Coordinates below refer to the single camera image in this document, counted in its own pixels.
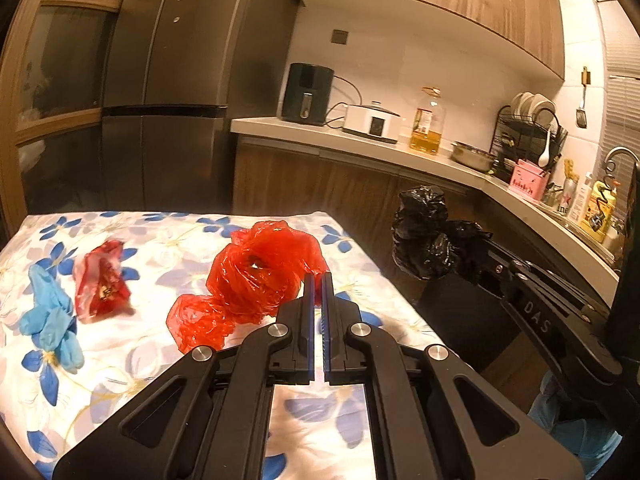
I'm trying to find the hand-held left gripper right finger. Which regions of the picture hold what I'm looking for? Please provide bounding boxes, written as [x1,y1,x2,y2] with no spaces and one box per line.
[320,271,586,480]

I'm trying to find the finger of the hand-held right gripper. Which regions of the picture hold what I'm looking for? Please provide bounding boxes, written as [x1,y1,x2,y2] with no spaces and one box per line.
[472,267,631,396]
[480,237,608,316]

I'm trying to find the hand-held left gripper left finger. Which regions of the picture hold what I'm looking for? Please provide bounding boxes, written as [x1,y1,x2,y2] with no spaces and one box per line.
[52,272,317,480]

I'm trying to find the red translucent plastic bag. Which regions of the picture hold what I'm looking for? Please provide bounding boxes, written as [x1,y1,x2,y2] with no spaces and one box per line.
[166,220,328,353]

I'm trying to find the black garbage bag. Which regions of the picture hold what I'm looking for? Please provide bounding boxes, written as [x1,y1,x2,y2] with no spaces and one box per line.
[391,185,493,281]

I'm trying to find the drink can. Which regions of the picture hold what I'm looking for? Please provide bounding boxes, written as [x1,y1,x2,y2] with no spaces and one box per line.
[555,176,576,218]

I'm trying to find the white bottle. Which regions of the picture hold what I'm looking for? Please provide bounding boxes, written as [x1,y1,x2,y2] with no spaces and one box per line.
[567,172,596,223]

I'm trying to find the yellow bottle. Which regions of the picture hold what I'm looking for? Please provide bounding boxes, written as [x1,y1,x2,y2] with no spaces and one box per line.
[580,180,618,243]

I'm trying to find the pink box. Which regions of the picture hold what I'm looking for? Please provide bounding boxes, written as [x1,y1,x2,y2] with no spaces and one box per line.
[509,159,551,201]

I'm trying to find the person's blue clothing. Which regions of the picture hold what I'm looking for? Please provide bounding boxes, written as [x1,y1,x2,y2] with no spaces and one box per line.
[527,372,623,480]

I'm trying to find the white spoon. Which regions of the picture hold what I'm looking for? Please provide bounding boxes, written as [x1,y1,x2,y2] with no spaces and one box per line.
[539,127,555,167]

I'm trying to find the metal bowl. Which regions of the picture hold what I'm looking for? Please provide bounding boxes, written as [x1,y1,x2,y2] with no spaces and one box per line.
[450,141,498,172]

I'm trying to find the black dish rack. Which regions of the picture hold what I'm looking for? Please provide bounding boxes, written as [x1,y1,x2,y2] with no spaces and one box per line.
[490,91,568,173]

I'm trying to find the grey kitchen countertop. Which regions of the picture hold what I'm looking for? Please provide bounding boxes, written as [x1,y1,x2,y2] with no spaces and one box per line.
[231,116,621,306]

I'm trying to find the wooden lower cabinet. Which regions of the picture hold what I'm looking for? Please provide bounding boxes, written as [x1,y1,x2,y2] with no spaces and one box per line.
[232,135,611,311]

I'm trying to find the metal faucet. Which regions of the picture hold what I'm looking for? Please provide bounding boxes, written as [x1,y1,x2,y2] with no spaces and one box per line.
[602,146,640,171]

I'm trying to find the hanging spatula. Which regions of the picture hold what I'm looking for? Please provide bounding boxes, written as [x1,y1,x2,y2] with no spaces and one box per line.
[575,66,591,128]

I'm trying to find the white plates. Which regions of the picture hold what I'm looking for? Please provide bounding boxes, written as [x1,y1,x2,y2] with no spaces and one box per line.
[511,91,557,126]

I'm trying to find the blue floral tablecloth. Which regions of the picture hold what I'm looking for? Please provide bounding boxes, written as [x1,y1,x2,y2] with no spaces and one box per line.
[0,210,441,480]

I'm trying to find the cooking oil bottle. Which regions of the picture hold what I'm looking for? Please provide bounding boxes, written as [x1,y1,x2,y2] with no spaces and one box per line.
[409,86,447,156]

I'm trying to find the window blind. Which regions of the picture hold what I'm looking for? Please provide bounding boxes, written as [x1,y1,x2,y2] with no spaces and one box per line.
[600,75,640,161]

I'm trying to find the red and white wrapper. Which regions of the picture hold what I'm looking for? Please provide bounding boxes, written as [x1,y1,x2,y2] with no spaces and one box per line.
[72,239,135,322]

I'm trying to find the white electric cooker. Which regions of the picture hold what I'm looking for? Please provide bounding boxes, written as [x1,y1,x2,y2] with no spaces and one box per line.
[342,101,403,143]

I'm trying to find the black air fryer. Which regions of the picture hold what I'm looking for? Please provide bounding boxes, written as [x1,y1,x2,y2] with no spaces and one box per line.
[280,62,335,127]

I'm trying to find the blue glove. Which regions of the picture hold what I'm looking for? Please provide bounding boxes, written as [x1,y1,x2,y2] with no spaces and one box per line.
[20,264,86,373]

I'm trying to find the wooden upper cabinet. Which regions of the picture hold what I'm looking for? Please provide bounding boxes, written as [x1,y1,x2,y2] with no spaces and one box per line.
[289,0,566,81]

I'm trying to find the dark steel refrigerator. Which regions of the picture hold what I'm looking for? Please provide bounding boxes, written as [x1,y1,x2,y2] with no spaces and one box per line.
[100,0,301,216]

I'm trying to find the wooden glass door cabinet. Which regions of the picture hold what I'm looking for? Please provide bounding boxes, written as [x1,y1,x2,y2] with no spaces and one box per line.
[0,0,136,221]

